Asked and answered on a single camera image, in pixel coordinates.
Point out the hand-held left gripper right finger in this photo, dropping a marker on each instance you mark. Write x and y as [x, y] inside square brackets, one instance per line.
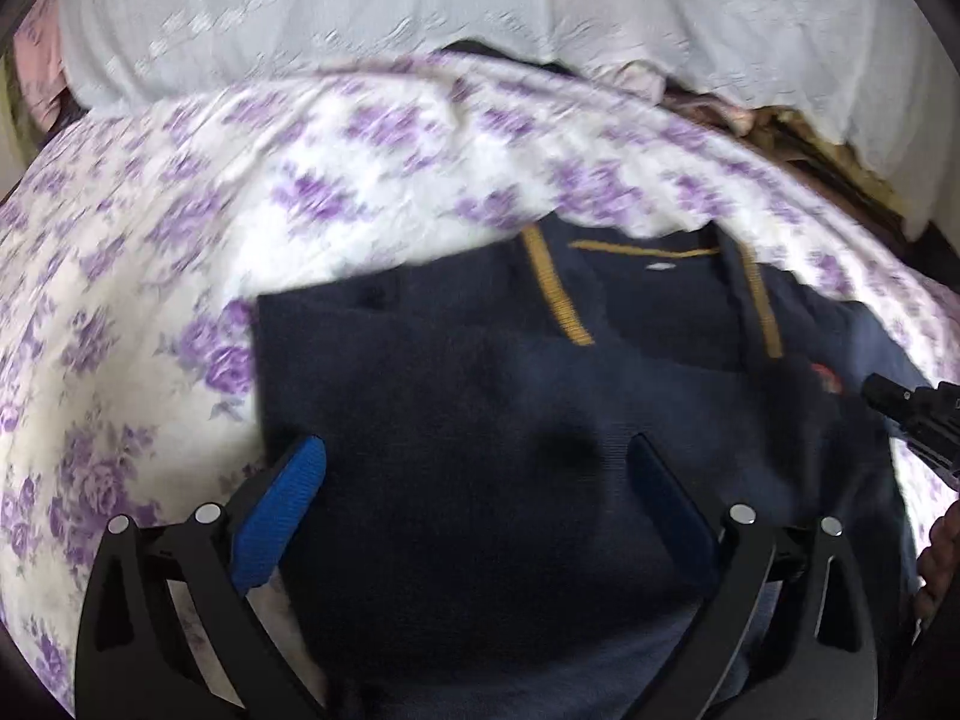
[679, 532]

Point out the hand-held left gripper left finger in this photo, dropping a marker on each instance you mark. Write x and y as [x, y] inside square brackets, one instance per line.
[289, 499]

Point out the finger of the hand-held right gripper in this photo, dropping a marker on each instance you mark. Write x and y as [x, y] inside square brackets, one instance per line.
[911, 409]

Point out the navy knit sweater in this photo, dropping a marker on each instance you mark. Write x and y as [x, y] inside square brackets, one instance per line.
[487, 390]

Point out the person's right hand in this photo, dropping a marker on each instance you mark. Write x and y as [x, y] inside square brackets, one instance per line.
[941, 562]

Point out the brown gold cloth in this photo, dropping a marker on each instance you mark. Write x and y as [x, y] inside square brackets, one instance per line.
[795, 142]

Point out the purple floral bed sheet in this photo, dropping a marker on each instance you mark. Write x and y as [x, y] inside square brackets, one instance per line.
[150, 240]

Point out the pale satin cloth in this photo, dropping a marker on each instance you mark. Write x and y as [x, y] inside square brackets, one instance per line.
[637, 81]

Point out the dark cloth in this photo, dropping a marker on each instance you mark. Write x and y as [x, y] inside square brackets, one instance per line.
[510, 56]

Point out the pink cloth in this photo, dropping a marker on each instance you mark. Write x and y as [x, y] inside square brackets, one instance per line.
[41, 60]

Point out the white lace cloth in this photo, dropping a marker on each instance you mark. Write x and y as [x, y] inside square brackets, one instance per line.
[375, 0]

